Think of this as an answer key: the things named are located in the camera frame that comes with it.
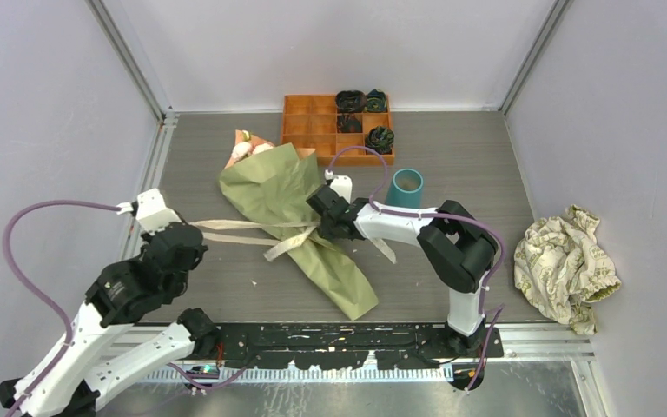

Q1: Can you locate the cream ribbon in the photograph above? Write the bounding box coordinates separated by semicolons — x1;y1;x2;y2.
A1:
188;219;397;265

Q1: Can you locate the green wrapping paper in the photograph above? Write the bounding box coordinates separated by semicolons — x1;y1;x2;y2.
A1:
218;156;379;320

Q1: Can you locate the pink flowers bunch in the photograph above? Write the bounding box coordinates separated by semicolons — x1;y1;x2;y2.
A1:
230;129;274;163

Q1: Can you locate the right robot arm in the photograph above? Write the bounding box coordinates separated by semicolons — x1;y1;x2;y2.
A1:
307;184;499;357

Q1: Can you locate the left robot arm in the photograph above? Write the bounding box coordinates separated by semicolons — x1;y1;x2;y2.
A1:
0;222;219;416

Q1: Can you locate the teal vase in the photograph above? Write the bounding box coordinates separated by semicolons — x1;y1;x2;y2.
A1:
385;169;424;209

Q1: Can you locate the green rolled sock front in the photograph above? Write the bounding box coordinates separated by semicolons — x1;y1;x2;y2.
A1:
364;125;394;155

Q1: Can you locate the dark rolled sock middle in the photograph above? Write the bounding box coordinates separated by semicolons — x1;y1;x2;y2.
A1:
336;113;363;134

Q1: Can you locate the orange wooden divider tray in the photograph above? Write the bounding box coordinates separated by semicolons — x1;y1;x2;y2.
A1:
281;93;395;167

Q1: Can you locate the dark rolled sock back-left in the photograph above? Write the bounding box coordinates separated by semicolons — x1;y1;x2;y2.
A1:
334;90;367;114

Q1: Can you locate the teal rolled sock back-right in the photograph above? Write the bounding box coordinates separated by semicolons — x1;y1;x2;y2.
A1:
365;89;388;113

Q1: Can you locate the patterned cream cloth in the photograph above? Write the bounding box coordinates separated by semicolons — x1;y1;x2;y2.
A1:
513;205;622;335

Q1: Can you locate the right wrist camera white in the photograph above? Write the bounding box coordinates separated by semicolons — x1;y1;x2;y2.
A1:
324;169;353;202

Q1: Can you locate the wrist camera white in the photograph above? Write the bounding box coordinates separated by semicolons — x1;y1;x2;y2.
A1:
116;188;182;235
324;169;353;202

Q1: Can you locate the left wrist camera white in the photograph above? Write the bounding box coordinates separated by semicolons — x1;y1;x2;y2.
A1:
116;188;182;235

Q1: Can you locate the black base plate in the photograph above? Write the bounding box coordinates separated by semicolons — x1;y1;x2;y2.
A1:
189;322;504;370

